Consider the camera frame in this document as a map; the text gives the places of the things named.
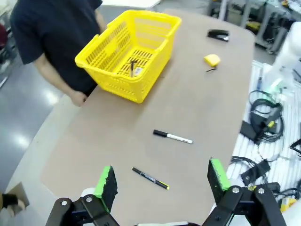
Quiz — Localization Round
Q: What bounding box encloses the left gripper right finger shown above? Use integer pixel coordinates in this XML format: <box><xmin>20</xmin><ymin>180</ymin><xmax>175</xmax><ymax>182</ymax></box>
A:
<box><xmin>202</xmin><ymin>158</ymin><xmax>287</xmax><ymax>226</ymax></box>

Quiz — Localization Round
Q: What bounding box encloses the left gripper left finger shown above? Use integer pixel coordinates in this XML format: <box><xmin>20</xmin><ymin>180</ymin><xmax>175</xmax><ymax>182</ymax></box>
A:
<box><xmin>46</xmin><ymin>165</ymin><xmax>118</xmax><ymax>226</ymax></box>

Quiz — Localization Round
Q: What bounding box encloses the white marker black cap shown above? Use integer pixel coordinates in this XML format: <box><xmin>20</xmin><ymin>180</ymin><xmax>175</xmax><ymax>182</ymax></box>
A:
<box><xmin>153</xmin><ymin>129</ymin><xmax>193</xmax><ymax>145</ymax></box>

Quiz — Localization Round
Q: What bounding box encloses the yellow utility knife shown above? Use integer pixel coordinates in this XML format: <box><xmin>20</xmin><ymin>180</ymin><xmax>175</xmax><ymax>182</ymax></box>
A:
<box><xmin>128</xmin><ymin>59</ymin><xmax>144</xmax><ymax>78</ymax></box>

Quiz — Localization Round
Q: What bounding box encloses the person's right forearm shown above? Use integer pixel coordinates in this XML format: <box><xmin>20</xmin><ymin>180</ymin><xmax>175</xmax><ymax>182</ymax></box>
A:
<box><xmin>35</xmin><ymin>53</ymin><xmax>79</xmax><ymax>98</ymax></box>

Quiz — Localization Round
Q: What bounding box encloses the person's left forearm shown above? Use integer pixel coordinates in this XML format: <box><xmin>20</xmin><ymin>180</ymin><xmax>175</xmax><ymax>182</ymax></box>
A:
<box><xmin>95</xmin><ymin>8</ymin><xmax>107</xmax><ymax>33</ymax></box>

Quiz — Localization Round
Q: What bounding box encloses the yellow plastic shopping basket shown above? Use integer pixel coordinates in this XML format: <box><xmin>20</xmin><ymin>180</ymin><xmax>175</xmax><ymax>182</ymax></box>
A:
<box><xmin>74</xmin><ymin>9</ymin><xmax>182</xmax><ymax>104</ymax></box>

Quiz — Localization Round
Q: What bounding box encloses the person in black T-shirt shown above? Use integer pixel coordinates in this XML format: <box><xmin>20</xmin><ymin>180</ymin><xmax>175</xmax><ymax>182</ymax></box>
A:
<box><xmin>9</xmin><ymin>0</ymin><xmax>104</xmax><ymax>95</ymax></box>

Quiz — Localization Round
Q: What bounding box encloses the person's right hand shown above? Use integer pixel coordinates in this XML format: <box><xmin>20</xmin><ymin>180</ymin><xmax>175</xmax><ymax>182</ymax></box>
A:
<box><xmin>70</xmin><ymin>90</ymin><xmax>87</xmax><ymax>107</ymax></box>

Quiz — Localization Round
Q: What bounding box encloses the black pen yellow cap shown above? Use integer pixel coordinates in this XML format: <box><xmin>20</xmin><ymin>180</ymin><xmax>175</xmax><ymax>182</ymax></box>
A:
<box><xmin>131</xmin><ymin>167</ymin><xmax>170</xmax><ymax>191</ymax></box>

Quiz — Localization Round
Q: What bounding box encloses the black power adapter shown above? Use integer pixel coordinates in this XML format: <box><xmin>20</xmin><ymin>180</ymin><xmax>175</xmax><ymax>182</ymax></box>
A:
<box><xmin>239</xmin><ymin>121</ymin><xmax>258</xmax><ymax>140</ymax></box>

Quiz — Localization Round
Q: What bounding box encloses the yellow plastic packet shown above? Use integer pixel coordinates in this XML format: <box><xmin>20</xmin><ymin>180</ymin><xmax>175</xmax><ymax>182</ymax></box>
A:
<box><xmin>281</xmin><ymin>197</ymin><xmax>297</xmax><ymax>214</ymax></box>

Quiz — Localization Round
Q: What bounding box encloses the bystander with dark sleeve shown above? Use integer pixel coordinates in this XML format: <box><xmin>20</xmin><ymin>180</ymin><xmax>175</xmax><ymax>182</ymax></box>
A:
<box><xmin>0</xmin><ymin>192</ymin><xmax>26</xmax><ymax>218</ymax></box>

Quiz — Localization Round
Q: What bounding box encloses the yellow tape measure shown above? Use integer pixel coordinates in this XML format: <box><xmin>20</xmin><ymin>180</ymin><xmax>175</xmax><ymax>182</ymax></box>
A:
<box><xmin>203</xmin><ymin>54</ymin><xmax>221</xmax><ymax>73</ymax></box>

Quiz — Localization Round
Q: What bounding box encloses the black stapler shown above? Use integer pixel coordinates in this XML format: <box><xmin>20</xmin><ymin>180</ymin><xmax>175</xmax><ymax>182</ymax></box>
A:
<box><xmin>206</xmin><ymin>29</ymin><xmax>230</xmax><ymax>43</ymax></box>

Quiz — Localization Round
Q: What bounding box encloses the large white table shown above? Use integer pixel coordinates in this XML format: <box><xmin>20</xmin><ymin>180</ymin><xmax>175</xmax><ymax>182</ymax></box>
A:
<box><xmin>101</xmin><ymin>0</ymin><xmax>162</xmax><ymax>9</ymax></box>

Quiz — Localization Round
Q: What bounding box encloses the black cable bundle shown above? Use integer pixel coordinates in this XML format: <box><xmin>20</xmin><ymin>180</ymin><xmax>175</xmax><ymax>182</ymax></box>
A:
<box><xmin>248</xmin><ymin>90</ymin><xmax>285</xmax><ymax>145</ymax></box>
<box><xmin>228</xmin><ymin>155</ymin><xmax>271</xmax><ymax>189</ymax></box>

